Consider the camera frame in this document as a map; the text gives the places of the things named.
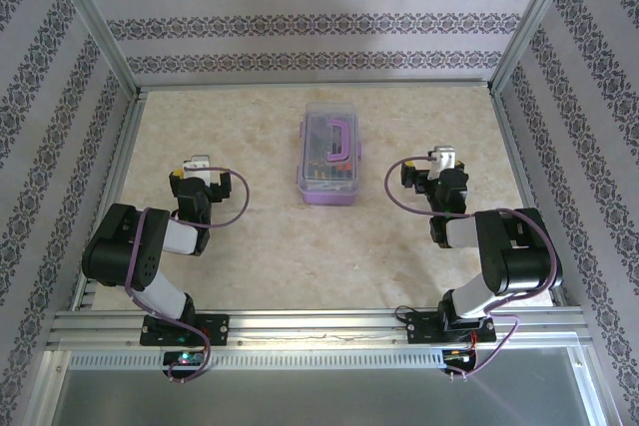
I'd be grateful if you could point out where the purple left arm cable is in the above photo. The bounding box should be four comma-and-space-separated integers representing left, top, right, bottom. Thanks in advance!
124, 164, 251, 387

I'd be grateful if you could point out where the purple plastic toolbox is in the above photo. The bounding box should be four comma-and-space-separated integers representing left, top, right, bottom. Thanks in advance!
299, 100, 363, 193

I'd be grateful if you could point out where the left circuit board with LED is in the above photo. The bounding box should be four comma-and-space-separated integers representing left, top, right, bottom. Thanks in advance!
162, 351, 206, 367

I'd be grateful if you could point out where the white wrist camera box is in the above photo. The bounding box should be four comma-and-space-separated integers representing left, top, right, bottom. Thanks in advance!
183, 154, 212, 181
428, 145, 458, 179

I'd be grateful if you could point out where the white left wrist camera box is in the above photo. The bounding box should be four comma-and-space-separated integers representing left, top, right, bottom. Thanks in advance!
183, 154, 212, 181

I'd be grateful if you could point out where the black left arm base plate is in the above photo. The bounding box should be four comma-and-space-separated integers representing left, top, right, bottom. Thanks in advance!
139, 313, 231, 347

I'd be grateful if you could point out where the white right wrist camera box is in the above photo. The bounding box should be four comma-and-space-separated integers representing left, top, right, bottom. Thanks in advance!
428, 145, 458, 179

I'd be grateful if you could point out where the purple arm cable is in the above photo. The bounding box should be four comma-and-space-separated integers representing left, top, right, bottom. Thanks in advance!
124, 164, 251, 387
384, 155, 564, 387

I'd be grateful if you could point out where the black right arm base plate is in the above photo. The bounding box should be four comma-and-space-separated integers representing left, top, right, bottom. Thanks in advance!
406, 310, 498, 346

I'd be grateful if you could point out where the slotted metal cable duct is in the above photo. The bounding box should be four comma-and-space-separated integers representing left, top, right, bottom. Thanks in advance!
67, 350, 445, 370

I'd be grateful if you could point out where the grey metal shelf panel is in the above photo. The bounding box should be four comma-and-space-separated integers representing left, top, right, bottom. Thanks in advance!
42, 345, 595, 426

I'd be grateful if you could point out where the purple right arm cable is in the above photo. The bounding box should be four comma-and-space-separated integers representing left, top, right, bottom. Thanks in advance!
384, 155, 564, 387

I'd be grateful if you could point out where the aluminium enclosure frame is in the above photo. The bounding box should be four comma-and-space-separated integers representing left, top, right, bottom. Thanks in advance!
42, 0, 595, 352

